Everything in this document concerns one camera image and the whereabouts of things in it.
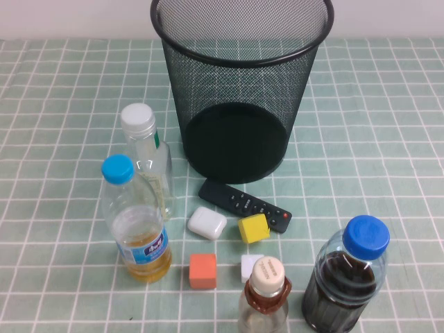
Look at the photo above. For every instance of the clear bottle white cap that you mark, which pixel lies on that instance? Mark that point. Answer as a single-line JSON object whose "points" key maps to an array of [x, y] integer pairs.
{"points": [[137, 118]]}

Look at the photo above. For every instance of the small bottle beige cap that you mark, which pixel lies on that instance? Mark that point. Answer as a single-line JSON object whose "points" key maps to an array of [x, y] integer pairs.
{"points": [[265, 277]]}

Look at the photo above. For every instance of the black mesh wastebasket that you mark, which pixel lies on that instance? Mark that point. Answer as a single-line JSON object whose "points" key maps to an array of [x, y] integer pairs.
{"points": [[236, 145]]}

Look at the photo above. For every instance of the black remote control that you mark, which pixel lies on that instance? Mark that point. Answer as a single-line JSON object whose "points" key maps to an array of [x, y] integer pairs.
{"points": [[222, 196]]}

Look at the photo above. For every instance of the white earbuds case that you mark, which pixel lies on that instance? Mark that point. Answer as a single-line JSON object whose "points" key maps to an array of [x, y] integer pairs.
{"points": [[207, 223]]}

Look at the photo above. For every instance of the yellow cube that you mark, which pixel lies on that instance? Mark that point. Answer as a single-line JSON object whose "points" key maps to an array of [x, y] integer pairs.
{"points": [[253, 229]]}

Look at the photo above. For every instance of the white cube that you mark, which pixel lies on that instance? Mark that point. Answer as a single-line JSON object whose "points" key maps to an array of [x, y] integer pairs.
{"points": [[247, 267]]}

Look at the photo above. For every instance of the orange cube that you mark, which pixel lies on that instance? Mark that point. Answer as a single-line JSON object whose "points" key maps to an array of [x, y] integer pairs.
{"points": [[203, 272]]}

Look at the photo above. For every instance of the light-blue cap yellow liquid bottle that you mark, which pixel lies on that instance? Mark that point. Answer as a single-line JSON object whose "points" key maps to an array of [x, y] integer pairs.
{"points": [[145, 256]]}

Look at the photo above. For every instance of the blue cap dark liquid bottle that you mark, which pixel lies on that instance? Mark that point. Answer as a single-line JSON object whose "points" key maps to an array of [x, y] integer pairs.
{"points": [[340, 288]]}

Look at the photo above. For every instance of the green checked tablecloth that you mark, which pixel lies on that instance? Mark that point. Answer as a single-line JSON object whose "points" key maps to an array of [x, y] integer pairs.
{"points": [[52, 104]]}

